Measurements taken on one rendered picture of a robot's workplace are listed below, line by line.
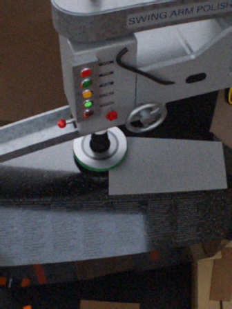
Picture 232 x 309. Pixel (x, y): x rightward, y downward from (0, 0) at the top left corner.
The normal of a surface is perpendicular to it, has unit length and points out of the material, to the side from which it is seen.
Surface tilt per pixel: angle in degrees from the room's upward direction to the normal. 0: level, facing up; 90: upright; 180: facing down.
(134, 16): 90
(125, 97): 90
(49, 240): 45
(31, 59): 0
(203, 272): 0
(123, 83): 90
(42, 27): 0
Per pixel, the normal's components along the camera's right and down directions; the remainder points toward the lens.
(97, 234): 0.04, 0.22
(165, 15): 0.32, 0.81
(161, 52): -0.07, -0.51
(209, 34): -0.61, -0.23
